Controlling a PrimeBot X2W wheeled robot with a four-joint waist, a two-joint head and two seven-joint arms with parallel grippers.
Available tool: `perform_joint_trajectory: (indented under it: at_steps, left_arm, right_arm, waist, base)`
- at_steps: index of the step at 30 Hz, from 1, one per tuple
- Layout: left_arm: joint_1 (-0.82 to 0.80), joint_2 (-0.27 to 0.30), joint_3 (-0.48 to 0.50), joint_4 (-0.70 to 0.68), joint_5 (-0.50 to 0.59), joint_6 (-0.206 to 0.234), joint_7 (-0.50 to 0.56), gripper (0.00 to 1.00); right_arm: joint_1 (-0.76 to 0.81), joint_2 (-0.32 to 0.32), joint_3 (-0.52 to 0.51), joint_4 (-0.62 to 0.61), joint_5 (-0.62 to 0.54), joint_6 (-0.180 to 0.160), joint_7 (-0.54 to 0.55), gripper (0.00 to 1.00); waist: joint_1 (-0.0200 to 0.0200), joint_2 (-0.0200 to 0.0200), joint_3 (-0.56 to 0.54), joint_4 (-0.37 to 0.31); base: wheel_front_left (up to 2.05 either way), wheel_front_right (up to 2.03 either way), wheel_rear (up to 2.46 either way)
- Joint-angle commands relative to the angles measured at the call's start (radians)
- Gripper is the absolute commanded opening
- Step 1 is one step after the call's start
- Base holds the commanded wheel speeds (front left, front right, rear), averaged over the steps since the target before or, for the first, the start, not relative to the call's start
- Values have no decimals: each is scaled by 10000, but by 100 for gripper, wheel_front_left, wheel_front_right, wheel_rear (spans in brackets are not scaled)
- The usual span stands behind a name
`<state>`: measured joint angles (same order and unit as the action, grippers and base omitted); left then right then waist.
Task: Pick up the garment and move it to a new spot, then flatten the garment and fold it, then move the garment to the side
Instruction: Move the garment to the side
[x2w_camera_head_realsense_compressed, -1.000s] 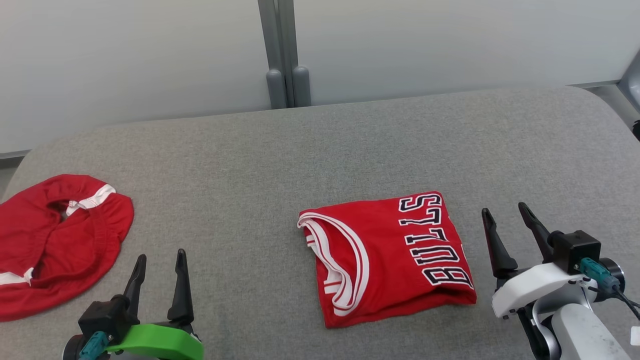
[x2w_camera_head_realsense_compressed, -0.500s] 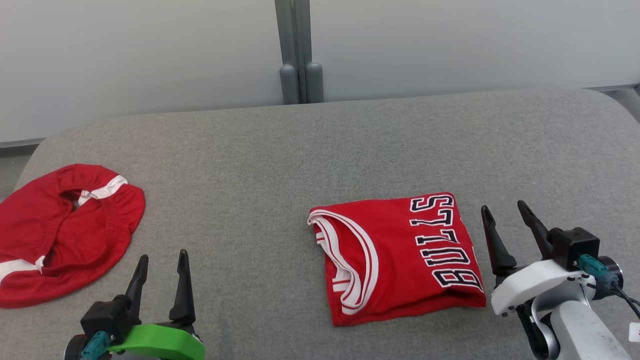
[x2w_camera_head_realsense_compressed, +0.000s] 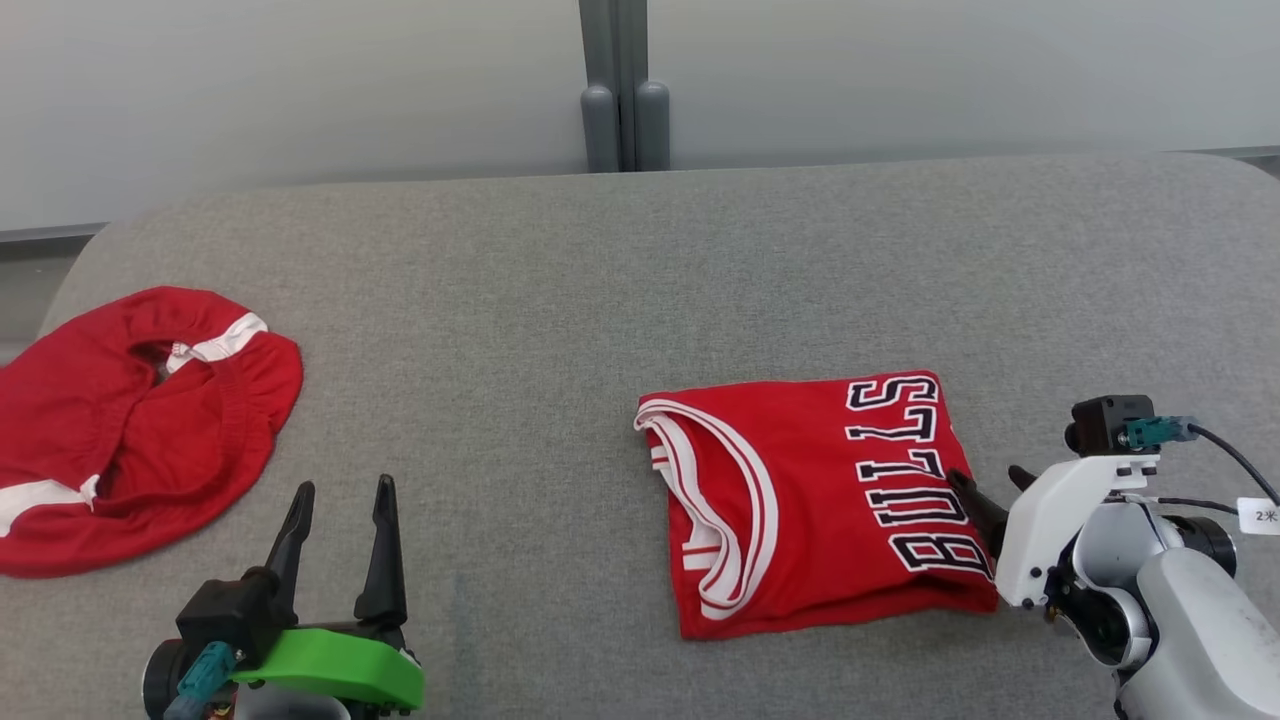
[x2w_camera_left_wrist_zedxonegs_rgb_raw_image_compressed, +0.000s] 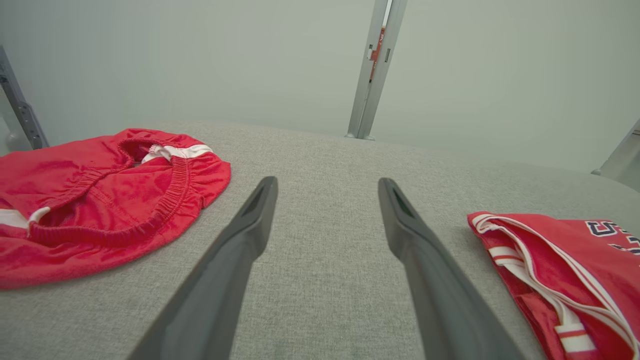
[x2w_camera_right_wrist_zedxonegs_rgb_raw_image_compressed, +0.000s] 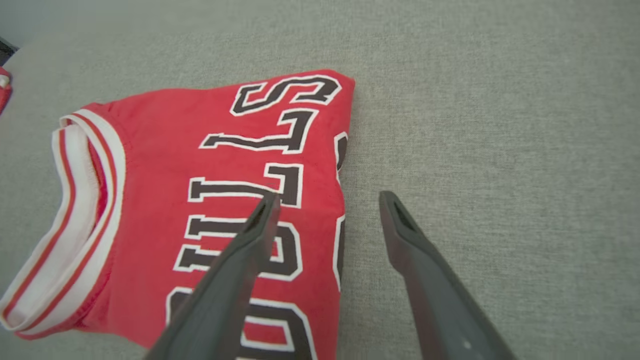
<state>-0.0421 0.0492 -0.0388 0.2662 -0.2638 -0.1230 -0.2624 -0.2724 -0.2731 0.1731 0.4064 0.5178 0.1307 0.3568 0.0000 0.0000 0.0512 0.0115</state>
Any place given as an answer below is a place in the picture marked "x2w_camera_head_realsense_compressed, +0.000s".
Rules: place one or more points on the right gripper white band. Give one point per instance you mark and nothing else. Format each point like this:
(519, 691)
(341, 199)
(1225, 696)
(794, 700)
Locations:
(1040, 520)

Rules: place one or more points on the red shorts white stripe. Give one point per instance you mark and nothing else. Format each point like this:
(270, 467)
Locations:
(110, 450)

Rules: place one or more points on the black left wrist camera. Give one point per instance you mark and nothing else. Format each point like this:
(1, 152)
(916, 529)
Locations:
(220, 612)

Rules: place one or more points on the grey fabric sofa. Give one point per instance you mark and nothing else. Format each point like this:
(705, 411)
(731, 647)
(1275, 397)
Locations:
(560, 300)

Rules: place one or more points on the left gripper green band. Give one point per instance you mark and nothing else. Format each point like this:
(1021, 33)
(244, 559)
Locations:
(340, 665)

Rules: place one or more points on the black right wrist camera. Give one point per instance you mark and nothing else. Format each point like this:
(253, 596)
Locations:
(1100, 422)

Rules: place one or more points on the grey partition post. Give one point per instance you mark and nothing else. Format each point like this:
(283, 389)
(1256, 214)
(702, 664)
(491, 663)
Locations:
(625, 120)

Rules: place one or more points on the red Bulls basketball jersey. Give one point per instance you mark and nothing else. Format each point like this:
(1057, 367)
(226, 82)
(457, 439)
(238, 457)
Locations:
(810, 500)

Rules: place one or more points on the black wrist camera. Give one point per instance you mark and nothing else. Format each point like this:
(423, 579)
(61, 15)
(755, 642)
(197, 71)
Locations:
(1100, 422)
(220, 612)

